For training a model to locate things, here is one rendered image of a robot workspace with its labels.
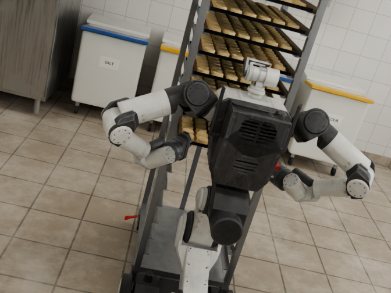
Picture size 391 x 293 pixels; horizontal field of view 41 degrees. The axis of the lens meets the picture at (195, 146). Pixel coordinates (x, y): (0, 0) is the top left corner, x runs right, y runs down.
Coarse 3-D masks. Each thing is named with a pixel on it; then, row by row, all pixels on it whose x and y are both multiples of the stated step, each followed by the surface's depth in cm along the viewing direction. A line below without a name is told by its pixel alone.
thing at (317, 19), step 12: (324, 0) 202; (324, 12) 204; (312, 24) 206; (312, 36) 208; (300, 60) 212; (300, 72) 213; (288, 108) 219; (252, 204) 238; (252, 216) 240; (240, 240) 245; (240, 252) 248; (228, 276) 253
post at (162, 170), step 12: (204, 0) 201; (204, 12) 202; (192, 48) 208; (192, 60) 210; (180, 108) 218; (168, 132) 223; (156, 180) 231; (156, 192) 233; (156, 204) 236; (144, 228) 241; (144, 240) 243
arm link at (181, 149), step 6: (186, 132) 209; (174, 138) 205; (180, 138) 206; (186, 138) 207; (174, 144) 200; (180, 144) 205; (186, 144) 208; (180, 150) 201; (186, 150) 210; (180, 156) 201
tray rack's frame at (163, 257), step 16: (192, 16) 263; (176, 64) 274; (176, 80) 276; (192, 176) 301; (144, 192) 303; (144, 208) 300; (160, 208) 305; (176, 208) 309; (160, 224) 288; (176, 224) 293; (160, 240) 274; (144, 256) 258; (160, 256) 261; (176, 256) 265; (144, 272) 251; (160, 272) 251; (176, 272) 253; (224, 272) 263
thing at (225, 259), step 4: (224, 248) 268; (224, 252) 265; (224, 256) 261; (228, 256) 257; (224, 260) 258; (228, 260) 255; (224, 264) 255; (228, 264) 254; (224, 268) 252; (228, 268) 252
